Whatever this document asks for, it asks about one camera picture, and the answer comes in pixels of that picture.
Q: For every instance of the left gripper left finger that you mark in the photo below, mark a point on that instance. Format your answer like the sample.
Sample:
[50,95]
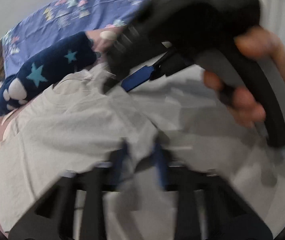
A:
[52,215]

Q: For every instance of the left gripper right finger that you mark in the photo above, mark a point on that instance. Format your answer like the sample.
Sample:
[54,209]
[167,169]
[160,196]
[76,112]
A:
[207,205]

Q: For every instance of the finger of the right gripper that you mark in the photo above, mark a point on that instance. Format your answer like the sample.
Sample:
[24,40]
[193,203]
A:
[141,76]

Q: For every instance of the light grey long-sleeve shirt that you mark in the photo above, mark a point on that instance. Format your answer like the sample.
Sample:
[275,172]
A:
[72,126]

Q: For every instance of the right hand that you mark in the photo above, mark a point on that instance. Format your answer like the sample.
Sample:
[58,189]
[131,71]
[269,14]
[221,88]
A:
[257,43]

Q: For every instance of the blue tree print sheet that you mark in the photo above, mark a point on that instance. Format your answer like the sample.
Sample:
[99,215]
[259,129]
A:
[60,19]

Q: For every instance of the navy star patterned garment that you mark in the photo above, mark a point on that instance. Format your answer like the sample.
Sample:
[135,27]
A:
[49,66]

